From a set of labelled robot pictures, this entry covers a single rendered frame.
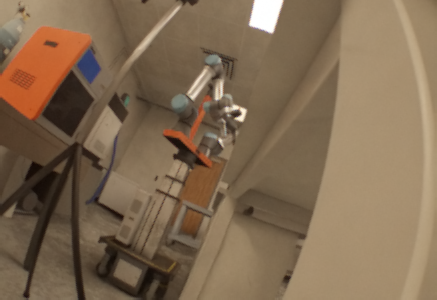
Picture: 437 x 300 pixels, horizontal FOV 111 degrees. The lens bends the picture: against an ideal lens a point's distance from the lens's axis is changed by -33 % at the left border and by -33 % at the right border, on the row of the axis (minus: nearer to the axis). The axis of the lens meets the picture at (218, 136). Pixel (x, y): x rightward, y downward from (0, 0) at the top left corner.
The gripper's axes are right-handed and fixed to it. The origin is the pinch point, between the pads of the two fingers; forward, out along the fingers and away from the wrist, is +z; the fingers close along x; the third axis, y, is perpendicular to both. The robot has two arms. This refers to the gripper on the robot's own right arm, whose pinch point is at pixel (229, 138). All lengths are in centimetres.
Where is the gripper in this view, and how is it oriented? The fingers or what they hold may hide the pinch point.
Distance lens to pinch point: 133.7
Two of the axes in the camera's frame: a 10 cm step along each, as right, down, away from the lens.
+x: -5.3, -3.9, -7.5
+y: -8.5, 2.8, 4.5
